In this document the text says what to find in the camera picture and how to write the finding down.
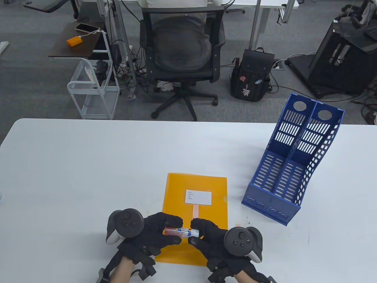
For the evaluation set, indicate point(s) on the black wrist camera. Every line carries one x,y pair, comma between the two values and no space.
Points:
271,280
101,277

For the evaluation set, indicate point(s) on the orange glue stick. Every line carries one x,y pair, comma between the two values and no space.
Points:
179,232

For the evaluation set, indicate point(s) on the black mesh office chair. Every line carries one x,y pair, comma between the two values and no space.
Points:
182,97

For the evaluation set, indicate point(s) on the white smartphone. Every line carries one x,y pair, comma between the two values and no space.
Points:
85,28

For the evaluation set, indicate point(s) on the blue plastic file rack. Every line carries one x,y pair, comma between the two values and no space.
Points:
274,203

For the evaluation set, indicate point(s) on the black backpack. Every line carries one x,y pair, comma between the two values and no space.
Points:
250,73

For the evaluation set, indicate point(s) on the person's left hand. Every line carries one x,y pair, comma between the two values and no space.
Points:
153,235

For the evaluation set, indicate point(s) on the white desk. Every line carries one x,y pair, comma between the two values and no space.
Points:
259,29

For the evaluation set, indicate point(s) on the black bag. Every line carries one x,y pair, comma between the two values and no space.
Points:
101,69

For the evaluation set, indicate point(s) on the black hand controller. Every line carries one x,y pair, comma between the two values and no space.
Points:
241,241
126,224

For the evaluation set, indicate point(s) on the person's left forearm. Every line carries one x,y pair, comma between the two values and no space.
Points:
123,271

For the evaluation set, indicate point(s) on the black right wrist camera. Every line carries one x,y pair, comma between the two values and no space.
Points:
271,280

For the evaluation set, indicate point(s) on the black right hand controller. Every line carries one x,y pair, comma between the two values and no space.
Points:
241,241

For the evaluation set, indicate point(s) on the white label sticker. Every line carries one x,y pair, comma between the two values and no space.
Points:
198,197

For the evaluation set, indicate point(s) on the black equipment stand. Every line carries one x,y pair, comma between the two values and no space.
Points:
338,67

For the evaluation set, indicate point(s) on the black equipment on stand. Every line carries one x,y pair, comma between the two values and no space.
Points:
353,17

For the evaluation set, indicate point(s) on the person's right forearm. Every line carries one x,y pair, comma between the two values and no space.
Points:
243,278

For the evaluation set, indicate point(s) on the floor socket box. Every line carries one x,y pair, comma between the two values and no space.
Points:
278,65

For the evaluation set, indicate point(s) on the black left hand controller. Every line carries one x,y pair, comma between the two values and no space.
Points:
126,224

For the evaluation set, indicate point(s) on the person's right hand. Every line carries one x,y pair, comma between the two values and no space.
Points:
212,244

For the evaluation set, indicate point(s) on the brown side table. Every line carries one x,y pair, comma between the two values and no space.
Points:
79,48

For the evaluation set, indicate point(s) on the orange power bank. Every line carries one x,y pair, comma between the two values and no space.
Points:
74,41

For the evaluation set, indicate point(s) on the yellow L-shaped folder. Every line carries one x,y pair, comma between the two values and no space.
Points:
176,194

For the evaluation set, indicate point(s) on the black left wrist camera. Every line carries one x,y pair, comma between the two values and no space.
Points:
101,277

